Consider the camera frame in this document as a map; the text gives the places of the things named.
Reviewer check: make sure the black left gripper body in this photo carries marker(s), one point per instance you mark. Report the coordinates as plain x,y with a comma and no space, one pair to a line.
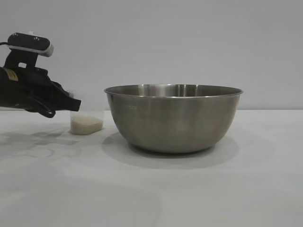
21,92

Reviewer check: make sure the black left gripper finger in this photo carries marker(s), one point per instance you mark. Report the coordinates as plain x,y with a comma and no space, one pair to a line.
59,91
68,104

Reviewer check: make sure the clear plastic measuring cup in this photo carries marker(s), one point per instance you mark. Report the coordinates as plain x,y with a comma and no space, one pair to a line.
94,113

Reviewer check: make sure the stainless steel mixing bowl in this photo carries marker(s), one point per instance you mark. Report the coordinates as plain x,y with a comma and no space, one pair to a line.
172,123

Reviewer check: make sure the white rice grains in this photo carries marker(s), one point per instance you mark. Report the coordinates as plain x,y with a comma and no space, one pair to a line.
86,126

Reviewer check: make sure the white tablecloth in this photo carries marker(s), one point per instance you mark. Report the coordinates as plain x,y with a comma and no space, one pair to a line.
151,189

